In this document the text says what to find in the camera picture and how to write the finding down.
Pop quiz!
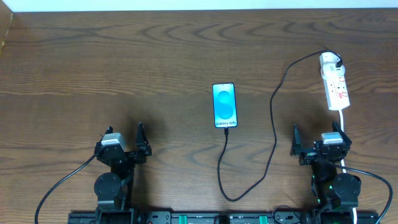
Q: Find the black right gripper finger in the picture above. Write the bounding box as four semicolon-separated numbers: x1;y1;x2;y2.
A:
290;124;302;156
332;121;344;134

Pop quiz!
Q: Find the black charging cable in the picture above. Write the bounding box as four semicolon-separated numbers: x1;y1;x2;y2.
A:
216;49;344;203

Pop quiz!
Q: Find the blue Galaxy smartphone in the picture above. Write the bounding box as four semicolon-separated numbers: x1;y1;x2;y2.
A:
212;83;238;128

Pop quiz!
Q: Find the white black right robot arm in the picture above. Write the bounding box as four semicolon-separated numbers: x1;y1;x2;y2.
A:
290;121;361;223

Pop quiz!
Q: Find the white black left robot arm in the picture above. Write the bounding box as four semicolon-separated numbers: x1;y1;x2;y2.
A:
94;123;152;223

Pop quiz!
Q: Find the white USB charger plug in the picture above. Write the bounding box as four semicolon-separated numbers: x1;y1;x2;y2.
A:
320;52;344;75

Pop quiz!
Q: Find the white power strip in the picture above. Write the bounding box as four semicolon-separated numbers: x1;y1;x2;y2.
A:
321;63;350;111

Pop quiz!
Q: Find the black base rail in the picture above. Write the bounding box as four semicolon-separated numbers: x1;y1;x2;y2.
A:
67;210;380;224

